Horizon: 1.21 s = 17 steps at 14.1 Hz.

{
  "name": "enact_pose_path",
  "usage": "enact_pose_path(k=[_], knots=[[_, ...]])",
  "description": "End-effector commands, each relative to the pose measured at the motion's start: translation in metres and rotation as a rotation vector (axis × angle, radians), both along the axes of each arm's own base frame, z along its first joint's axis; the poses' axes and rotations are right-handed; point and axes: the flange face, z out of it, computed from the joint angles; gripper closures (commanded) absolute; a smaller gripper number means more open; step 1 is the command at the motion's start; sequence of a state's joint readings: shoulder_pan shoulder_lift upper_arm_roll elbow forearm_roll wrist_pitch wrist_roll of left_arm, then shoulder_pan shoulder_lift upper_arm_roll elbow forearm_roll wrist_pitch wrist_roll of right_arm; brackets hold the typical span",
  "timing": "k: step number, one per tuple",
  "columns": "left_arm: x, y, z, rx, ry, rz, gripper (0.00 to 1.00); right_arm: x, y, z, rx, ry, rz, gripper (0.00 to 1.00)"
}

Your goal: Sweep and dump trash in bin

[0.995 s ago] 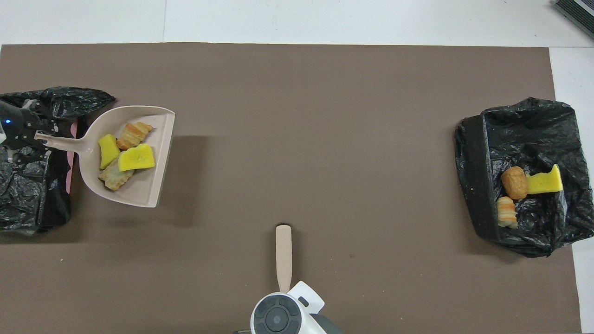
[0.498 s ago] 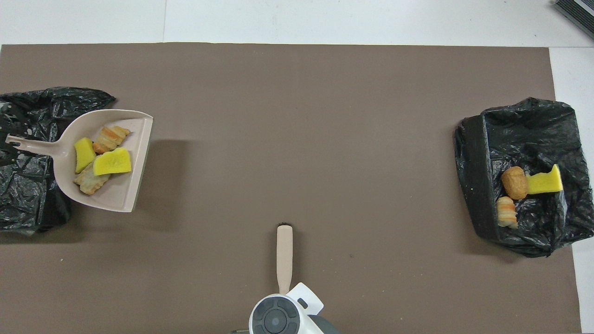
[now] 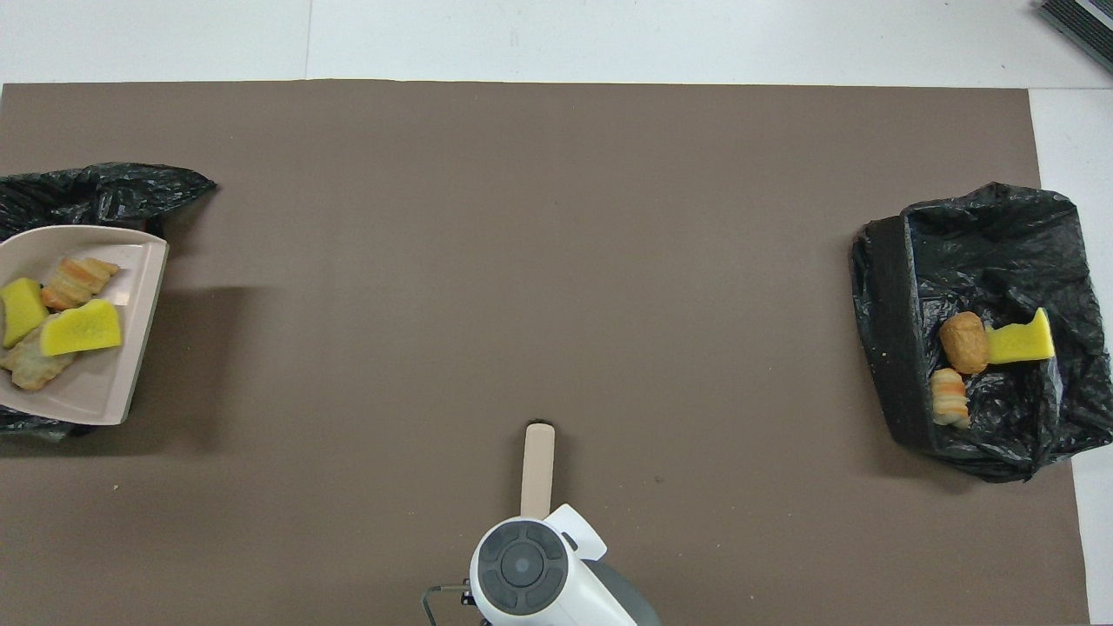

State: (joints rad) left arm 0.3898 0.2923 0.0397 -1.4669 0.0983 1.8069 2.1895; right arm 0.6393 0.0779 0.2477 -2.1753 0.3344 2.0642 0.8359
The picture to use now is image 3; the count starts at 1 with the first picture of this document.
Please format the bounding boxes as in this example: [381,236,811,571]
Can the brown round bun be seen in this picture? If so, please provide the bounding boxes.
[939,311,992,376]

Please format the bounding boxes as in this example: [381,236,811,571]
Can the bin lined with black bag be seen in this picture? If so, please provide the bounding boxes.
[850,183,1113,483]

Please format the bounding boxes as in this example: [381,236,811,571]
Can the black ribbed panel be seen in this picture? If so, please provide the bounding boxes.
[1037,0,1113,75]

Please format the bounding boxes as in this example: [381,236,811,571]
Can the small golden croissant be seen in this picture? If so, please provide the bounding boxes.
[930,367,971,429]

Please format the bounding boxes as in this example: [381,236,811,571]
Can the beige hand brush black bristles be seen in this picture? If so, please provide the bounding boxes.
[520,423,556,521]

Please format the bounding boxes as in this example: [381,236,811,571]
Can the pink bin with black bag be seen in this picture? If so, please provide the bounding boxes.
[0,163,217,442]

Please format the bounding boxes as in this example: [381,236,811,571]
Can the brown table mat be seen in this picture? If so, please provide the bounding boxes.
[0,80,1090,626]

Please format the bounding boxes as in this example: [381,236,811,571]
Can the striped orange croissant piece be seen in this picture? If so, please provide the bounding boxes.
[41,256,120,312]

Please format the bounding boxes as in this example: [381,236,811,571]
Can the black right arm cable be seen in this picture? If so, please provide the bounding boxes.
[423,583,477,626]

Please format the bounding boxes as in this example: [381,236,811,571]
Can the beige plastic dustpan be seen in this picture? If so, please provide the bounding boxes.
[0,225,170,426]

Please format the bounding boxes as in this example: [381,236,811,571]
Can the notched yellow sponge piece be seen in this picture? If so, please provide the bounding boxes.
[985,308,1056,366]

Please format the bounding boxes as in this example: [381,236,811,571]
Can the tan bread chunk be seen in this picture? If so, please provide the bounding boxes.
[0,326,77,391]

